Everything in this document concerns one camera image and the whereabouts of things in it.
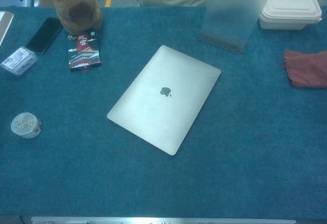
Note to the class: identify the silver laptop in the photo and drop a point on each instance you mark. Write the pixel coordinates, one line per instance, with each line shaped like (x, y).
(150, 114)

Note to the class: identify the black red palace print box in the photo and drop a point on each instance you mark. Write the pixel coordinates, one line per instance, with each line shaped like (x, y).
(84, 54)

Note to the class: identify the frosted acrylic sign stand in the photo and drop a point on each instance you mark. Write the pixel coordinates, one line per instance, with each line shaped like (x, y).
(230, 17)

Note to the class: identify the teal tablecloth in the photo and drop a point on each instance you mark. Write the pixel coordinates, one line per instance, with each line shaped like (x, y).
(76, 178)

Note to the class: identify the brown capybara plush toy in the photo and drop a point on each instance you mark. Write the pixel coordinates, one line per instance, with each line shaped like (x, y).
(74, 4)

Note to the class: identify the black smartphone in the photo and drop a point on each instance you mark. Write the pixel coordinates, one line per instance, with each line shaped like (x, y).
(44, 35)

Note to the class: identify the clear round paper clip jar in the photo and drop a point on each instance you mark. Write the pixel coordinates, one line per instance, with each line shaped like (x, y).
(25, 125)

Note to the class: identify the red cloth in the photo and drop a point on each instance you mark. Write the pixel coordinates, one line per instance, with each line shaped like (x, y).
(306, 68)

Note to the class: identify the clear plastic case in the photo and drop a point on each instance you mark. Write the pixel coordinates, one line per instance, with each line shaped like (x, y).
(19, 62)

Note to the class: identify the white lidded food container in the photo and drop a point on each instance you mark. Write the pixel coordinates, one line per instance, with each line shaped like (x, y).
(288, 12)

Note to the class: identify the light wooden board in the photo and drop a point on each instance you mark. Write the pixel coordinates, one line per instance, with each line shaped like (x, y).
(5, 22)

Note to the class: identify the aluminium rail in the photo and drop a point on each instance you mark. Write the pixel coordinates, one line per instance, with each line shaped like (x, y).
(153, 221)

